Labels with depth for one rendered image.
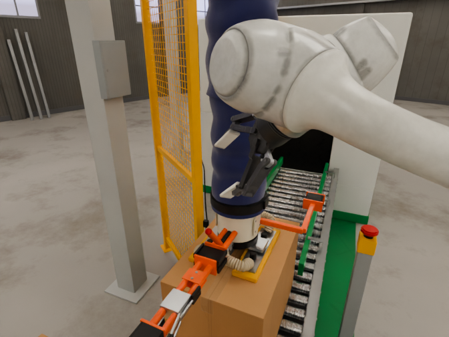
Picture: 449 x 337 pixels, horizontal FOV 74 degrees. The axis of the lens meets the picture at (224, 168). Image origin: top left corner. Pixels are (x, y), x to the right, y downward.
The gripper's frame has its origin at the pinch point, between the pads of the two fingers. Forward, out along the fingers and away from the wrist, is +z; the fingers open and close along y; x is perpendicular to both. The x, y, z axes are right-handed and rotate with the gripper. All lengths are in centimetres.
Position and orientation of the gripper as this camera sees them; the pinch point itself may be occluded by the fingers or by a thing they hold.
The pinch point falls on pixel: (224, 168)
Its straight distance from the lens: 70.4
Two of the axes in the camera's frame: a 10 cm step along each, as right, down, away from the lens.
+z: -5.5, 4.5, 7.1
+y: -1.1, -8.7, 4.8
